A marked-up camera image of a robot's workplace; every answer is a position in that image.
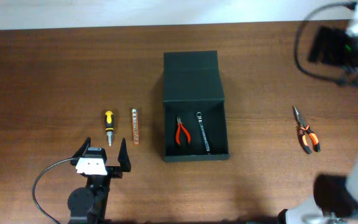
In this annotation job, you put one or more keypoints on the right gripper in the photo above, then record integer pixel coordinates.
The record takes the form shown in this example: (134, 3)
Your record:
(330, 38)

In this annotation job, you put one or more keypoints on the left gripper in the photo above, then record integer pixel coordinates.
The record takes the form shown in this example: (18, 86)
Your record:
(123, 160)

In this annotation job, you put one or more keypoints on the yellow black stubby screwdriver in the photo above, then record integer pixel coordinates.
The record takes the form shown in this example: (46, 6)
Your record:
(109, 125)

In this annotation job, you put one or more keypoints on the orange socket bit rail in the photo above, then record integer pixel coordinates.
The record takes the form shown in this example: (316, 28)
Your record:
(135, 128)

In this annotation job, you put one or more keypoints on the small red cutting pliers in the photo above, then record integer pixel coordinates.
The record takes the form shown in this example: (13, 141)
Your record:
(181, 129)

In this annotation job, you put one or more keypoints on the orange black long-nose pliers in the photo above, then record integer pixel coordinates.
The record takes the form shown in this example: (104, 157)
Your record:
(305, 130)

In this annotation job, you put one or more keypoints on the silver ratchet wrench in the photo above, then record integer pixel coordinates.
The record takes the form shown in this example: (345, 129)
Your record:
(200, 120)

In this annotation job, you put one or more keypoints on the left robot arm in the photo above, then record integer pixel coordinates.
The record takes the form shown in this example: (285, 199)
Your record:
(88, 204)

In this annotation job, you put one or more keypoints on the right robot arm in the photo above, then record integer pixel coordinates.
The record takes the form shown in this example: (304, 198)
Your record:
(335, 197)

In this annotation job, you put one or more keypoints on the black open storage box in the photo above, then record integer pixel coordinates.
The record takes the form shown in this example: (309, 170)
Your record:
(191, 84)

